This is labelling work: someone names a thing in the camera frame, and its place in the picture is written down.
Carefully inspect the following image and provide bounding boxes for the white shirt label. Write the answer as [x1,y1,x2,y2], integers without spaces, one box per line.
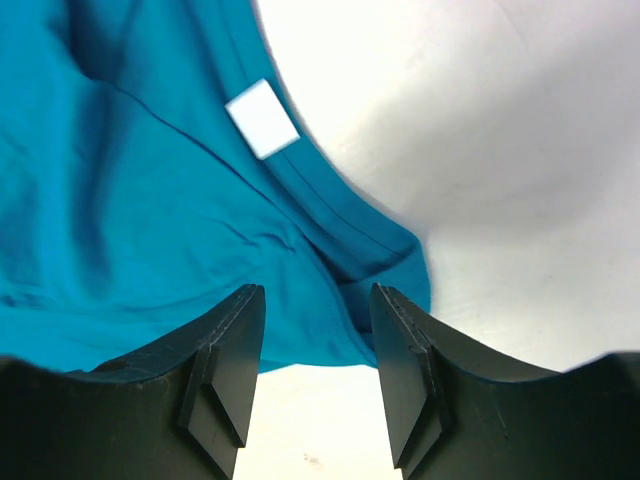
[225,79,301,160]

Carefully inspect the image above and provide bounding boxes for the blue t shirt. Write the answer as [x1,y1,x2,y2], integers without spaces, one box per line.
[1,1,431,371]

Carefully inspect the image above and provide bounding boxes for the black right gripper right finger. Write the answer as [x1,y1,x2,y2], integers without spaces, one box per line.
[370,285,639,479]

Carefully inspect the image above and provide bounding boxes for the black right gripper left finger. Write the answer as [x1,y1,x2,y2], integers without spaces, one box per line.
[1,285,265,479]

